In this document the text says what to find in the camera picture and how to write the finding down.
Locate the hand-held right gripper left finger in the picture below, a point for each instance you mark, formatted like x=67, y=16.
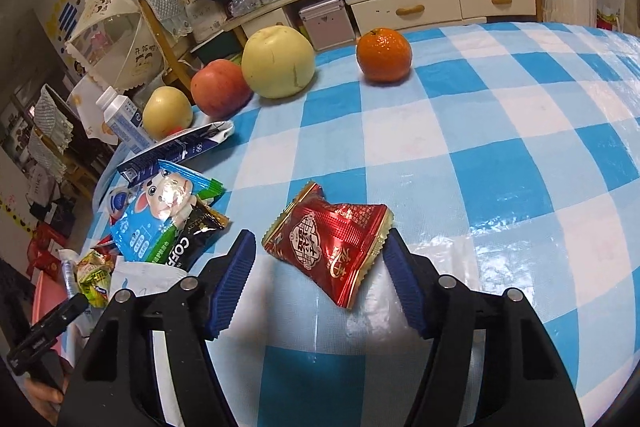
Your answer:
x=230, y=287

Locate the orange print white cloth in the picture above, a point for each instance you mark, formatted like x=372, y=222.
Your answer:
x=92, y=107

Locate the blue checked tablecloth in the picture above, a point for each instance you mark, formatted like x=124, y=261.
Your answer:
x=450, y=157

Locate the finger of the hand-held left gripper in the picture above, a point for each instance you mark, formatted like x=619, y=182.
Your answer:
x=47, y=332

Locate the wooden chair with lace cover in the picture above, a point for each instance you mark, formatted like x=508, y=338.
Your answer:
x=167, y=19

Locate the white plastic milk bottle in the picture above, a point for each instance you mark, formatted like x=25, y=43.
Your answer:
x=122, y=119

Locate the red apple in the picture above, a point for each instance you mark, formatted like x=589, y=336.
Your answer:
x=220, y=89

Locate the cream mesh food cover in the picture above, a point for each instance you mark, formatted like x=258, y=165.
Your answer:
x=107, y=42

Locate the person's left hand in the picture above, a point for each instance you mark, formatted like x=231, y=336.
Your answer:
x=45, y=402

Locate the black and yellow coffee sachet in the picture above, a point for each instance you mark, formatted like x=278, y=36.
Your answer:
x=197, y=237

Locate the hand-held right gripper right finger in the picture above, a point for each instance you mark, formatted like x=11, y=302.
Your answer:
x=407, y=287

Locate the red gold-edged snack packet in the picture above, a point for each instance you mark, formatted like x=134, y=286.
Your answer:
x=325, y=242

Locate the cream tv cabinet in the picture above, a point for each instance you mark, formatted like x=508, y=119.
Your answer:
x=400, y=9

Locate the blue and white milk carton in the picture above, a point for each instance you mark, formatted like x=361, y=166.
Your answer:
x=170, y=149

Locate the silver metal case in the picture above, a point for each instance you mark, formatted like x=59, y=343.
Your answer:
x=327, y=24

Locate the pink plastic bin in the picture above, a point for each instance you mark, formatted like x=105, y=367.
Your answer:
x=45, y=307

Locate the green and yellow snack packet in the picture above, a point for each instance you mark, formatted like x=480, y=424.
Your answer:
x=95, y=279

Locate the large pale green pear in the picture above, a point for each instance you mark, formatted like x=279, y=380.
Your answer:
x=277, y=63

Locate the white sack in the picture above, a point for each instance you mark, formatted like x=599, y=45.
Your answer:
x=205, y=17

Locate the yellow pear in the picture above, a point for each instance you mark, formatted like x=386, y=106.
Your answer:
x=166, y=113

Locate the orange tangerine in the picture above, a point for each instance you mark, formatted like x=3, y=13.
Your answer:
x=383, y=56

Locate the blue cow snack packet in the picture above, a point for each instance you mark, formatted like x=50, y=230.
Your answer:
x=150, y=217

